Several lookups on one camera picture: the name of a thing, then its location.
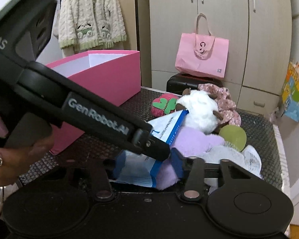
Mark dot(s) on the cream knitted cardigan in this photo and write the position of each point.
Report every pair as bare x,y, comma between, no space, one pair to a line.
90,24

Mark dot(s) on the white panda plush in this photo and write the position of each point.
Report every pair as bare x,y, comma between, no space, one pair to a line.
203,114

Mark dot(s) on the pink strawberry plush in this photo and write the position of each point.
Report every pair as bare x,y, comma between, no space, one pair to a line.
164,105

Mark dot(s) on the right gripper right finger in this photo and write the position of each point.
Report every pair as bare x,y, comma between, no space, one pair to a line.
180,164

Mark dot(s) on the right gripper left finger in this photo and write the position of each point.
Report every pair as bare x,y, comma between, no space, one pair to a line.
119,163

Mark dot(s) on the colourful hanging gift bag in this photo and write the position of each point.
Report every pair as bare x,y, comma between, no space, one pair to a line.
290,92

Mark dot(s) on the pink floral scrunchie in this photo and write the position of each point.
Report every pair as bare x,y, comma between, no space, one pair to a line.
226,106

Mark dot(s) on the green plush ball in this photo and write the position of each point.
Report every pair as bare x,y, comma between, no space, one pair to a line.
235,135

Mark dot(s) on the pink cardboard box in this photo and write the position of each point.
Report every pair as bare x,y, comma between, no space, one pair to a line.
111,74

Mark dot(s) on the large blue tissue pack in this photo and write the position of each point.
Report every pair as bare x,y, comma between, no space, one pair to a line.
142,170

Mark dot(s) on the pink paper shopping bag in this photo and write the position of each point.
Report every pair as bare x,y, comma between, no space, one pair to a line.
202,55

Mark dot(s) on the purple plush toy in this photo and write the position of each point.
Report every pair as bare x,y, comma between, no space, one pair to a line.
189,142

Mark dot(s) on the left hand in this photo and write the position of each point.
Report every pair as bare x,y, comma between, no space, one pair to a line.
15,162

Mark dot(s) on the beige wardrobe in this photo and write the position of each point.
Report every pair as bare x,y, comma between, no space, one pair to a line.
259,34

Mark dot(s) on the black dotted table mat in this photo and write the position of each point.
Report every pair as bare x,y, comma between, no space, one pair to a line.
259,131

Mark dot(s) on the black suitcase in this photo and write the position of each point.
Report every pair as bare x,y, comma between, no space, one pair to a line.
179,82

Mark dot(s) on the white mesh bath sponge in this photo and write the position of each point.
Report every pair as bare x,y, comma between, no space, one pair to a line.
248,159

